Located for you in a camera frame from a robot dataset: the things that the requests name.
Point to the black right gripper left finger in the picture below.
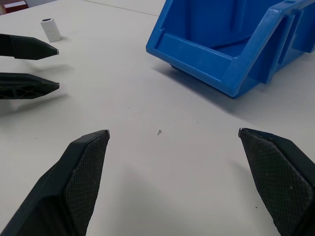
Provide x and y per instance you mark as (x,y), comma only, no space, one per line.
(61,186)

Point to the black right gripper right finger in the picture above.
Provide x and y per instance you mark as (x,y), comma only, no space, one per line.
(280,177)

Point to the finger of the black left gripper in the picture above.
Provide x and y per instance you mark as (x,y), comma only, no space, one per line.
(34,84)
(27,48)

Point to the small white block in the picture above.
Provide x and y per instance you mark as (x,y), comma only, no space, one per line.
(51,30)

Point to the red box with white label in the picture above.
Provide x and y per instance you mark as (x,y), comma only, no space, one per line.
(15,5)

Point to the blue plastic storage bin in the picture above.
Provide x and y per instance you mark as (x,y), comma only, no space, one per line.
(197,56)

